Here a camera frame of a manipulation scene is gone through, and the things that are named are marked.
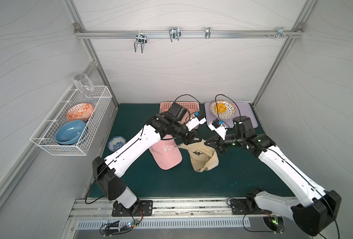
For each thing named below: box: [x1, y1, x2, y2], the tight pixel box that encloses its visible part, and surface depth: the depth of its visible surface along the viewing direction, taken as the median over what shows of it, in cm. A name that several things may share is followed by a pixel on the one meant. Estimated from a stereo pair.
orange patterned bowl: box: [65, 103, 95, 122], surface depth 72 cm
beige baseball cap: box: [175, 138, 220, 173], surface depth 72 cm
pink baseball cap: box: [148, 134, 183, 171], surface depth 90 cm
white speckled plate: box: [209, 99, 237, 120], surface depth 118 cm
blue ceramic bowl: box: [54, 119, 86, 145], surface depth 62 cm
